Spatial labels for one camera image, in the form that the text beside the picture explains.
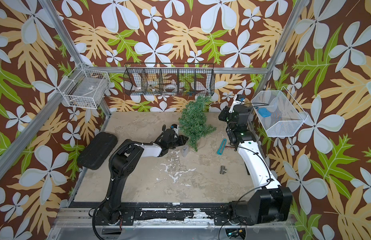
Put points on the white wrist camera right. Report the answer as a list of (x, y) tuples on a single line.
[(238, 99)]

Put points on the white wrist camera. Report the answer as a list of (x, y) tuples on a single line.
[(238, 99), (175, 127)]

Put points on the black wire basket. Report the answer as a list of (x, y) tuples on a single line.
[(170, 79)]

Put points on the white wire basket right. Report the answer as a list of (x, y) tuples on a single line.
[(287, 115)]

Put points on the black oval pad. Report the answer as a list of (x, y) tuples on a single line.
[(93, 155)]

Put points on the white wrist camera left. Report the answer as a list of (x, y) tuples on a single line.
[(175, 127)]

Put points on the blue object in basket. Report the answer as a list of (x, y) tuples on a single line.
[(264, 112)]

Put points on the white wire basket left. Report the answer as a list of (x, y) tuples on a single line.
[(84, 87)]

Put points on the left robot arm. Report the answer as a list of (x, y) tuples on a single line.
[(123, 162)]

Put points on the white wire basket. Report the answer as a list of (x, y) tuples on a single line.
[(84, 87), (287, 115)]

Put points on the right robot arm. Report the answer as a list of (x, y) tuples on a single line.
[(270, 201)]

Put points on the small metal fitting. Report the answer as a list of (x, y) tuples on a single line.
[(223, 170)]

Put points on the clear battery box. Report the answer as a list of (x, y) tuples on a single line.
[(185, 151)]

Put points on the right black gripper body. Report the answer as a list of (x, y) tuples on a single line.
[(228, 118)]

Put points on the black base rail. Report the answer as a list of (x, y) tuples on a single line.
[(127, 214)]

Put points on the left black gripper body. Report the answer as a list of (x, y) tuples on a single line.
[(176, 143)]

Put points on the teal utility knife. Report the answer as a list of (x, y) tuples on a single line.
[(221, 147)]

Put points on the small green christmas tree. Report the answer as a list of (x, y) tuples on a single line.
[(193, 121)]

